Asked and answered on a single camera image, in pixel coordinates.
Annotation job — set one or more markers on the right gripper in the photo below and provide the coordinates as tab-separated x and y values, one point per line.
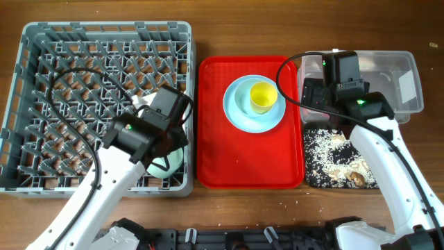
312	90

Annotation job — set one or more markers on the spilled rice and food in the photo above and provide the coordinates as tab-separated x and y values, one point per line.
329	159

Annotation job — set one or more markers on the green bowl with food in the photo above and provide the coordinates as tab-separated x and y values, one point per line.
165	166

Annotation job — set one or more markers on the light blue bowl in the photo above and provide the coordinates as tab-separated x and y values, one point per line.
241	95

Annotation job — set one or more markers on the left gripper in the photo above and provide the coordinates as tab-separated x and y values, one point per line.
178	139

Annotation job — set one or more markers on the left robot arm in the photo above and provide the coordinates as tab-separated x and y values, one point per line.
132	144

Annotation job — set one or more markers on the red plastic tray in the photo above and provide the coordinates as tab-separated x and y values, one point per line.
228	157

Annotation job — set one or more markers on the black waste tray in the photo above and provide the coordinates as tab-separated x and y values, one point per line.
333	159

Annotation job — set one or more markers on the yellow plastic cup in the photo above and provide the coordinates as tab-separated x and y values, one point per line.
263	96

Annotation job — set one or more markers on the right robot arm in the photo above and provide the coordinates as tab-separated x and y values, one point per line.
416	212

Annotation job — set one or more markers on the grey dishwasher rack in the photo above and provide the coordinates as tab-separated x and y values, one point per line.
70	80

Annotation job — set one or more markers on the clear plastic bin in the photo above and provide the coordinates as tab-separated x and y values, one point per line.
393	73

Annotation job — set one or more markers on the light blue plate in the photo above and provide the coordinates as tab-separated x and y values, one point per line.
252	124

